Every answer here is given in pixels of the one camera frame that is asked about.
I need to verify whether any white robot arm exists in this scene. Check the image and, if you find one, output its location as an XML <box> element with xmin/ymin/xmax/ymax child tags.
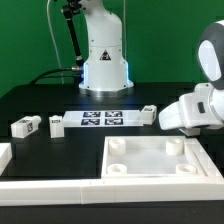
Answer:
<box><xmin>79</xmin><ymin>0</ymin><xmax>224</xmax><ymax>130</ymax></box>

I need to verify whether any black base cable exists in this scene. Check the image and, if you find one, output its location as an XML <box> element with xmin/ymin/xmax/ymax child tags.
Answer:
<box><xmin>29</xmin><ymin>65</ymin><xmax>84</xmax><ymax>85</ymax></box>

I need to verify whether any white U-shaped fence wall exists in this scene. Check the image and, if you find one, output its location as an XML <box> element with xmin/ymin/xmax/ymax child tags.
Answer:
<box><xmin>0</xmin><ymin>145</ymin><xmax>224</xmax><ymax>206</ymax></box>

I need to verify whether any white marker plate with tags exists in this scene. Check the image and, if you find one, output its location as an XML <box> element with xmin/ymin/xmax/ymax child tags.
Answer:
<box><xmin>63</xmin><ymin>110</ymin><xmax>141</xmax><ymax>128</ymax></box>

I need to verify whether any white square table top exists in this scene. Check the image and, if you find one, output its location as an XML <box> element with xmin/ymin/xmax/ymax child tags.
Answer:
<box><xmin>101</xmin><ymin>136</ymin><xmax>206</xmax><ymax>179</ymax></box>

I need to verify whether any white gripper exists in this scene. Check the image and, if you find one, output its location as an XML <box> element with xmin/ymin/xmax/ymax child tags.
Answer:
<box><xmin>159</xmin><ymin>83</ymin><xmax>224</xmax><ymax>130</ymax></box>

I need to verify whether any white hanging cable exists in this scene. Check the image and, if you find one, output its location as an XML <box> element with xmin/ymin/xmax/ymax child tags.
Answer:
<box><xmin>46</xmin><ymin>0</ymin><xmax>65</xmax><ymax>84</ymax></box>

